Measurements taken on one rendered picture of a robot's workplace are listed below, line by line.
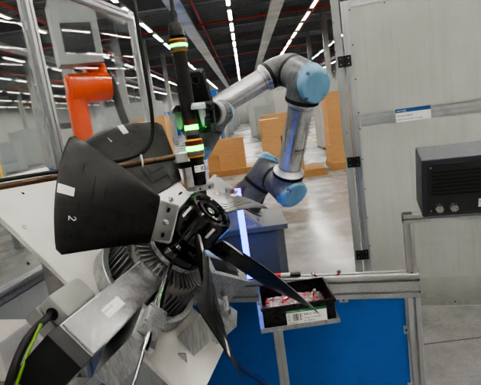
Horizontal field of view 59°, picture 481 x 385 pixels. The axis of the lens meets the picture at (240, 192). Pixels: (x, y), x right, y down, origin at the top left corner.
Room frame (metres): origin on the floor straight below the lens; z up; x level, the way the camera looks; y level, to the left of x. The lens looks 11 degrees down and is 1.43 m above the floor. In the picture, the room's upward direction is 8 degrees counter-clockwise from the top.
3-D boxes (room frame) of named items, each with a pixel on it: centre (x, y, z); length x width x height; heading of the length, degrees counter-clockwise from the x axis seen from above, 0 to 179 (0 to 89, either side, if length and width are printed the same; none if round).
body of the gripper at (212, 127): (1.18, 0.07, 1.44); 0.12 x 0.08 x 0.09; 165
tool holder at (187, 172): (1.07, 0.11, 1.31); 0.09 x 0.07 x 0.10; 110
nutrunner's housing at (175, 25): (1.07, 0.10, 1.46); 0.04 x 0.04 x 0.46
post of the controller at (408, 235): (1.28, -0.51, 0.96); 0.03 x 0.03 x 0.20; 75
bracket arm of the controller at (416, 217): (1.26, -0.61, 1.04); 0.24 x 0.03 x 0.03; 75
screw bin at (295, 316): (1.22, -0.12, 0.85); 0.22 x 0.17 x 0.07; 90
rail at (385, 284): (1.39, -0.09, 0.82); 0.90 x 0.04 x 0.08; 75
